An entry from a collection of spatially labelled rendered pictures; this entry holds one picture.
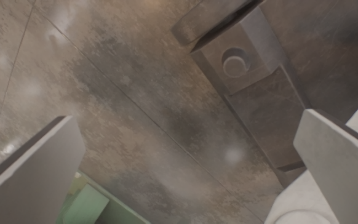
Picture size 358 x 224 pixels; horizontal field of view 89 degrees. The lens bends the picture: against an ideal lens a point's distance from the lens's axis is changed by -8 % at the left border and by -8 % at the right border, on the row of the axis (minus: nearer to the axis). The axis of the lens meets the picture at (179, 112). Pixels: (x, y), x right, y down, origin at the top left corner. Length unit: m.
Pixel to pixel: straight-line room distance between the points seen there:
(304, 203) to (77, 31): 0.73
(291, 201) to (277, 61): 0.25
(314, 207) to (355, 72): 0.31
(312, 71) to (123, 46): 0.52
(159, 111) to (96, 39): 0.32
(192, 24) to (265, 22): 0.13
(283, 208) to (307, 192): 0.03
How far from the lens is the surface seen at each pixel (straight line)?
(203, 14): 0.37
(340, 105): 0.50
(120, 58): 0.69
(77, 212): 1.27
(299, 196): 0.24
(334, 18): 0.43
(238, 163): 0.82
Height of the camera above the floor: 0.56
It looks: 53 degrees down
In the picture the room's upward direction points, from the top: 155 degrees counter-clockwise
